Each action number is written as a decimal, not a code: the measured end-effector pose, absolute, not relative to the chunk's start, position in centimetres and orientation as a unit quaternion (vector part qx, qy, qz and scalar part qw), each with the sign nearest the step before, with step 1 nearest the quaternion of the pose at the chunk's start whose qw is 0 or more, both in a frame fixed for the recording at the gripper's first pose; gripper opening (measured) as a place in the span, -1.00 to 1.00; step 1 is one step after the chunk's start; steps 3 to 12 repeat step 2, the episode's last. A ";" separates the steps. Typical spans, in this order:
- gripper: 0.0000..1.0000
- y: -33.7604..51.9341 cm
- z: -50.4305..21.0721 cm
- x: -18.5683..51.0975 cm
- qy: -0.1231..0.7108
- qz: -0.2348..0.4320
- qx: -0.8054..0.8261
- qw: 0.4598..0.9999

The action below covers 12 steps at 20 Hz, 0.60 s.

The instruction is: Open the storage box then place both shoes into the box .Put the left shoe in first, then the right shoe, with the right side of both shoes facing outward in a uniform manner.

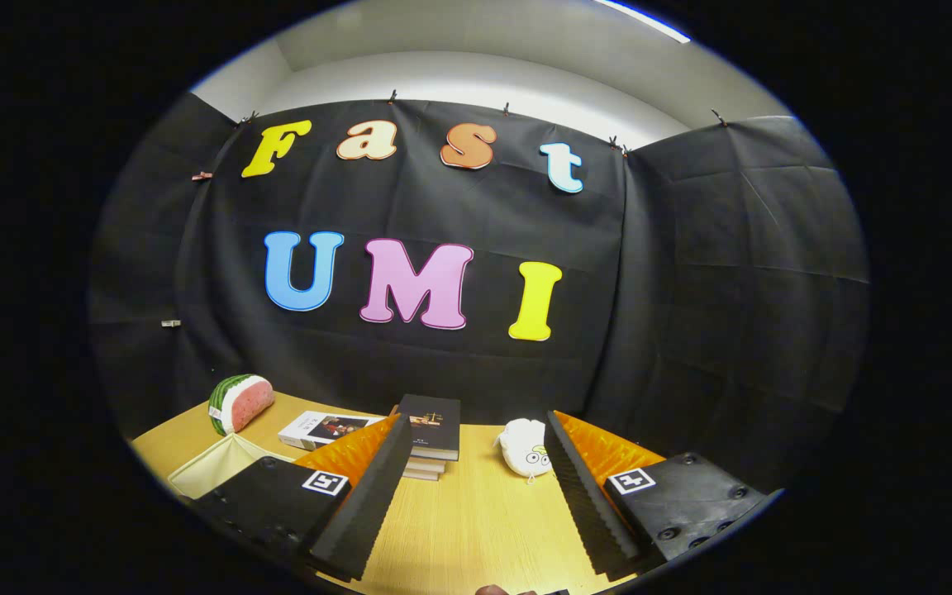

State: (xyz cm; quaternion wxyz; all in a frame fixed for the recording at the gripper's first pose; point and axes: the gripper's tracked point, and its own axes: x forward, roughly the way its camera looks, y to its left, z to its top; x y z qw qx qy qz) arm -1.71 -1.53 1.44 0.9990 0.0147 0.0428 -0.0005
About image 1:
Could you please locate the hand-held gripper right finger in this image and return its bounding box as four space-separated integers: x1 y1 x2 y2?
543 410 785 582

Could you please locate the beige fabric storage box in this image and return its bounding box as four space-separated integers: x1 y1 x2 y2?
165 432 296 500

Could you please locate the watermelon slice plush toy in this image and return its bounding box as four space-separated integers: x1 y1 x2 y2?
207 374 276 437

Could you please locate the white plush toy with eyes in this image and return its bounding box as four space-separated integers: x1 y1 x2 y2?
497 417 556 481

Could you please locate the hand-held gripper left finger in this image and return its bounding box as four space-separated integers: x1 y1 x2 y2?
191 413 414 583

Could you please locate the dark cover book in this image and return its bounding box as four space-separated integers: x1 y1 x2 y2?
397 393 463 462

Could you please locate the white cover book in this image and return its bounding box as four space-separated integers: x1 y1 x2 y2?
277 410 387 452

